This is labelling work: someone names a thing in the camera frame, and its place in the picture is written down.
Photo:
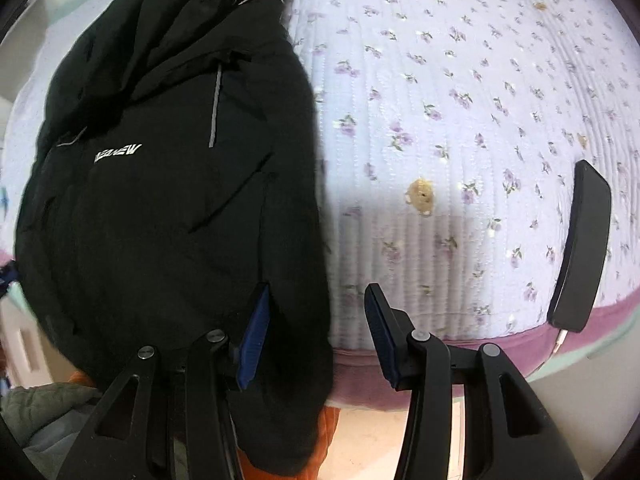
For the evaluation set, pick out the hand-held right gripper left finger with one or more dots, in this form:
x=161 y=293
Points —
x=254 y=335

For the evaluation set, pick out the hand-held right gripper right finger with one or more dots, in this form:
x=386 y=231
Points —
x=382 y=337

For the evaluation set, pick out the black hooded jacket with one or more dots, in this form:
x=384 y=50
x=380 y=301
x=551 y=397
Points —
x=165 y=185

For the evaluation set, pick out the pink bed sheet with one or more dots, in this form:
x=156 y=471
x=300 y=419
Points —
x=475 y=360

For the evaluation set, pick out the orange cloth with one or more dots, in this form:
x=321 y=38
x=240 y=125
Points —
x=320 y=440

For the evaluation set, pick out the floral lavender quilt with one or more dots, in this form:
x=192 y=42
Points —
x=595 y=340

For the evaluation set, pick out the lilac floral quilt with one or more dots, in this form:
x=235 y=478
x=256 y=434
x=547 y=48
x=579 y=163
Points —
x=450 y=135

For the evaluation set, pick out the black smartphone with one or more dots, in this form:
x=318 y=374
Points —
x=582 y=245

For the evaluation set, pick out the green quilted cloth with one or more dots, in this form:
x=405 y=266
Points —
x=40 y=410

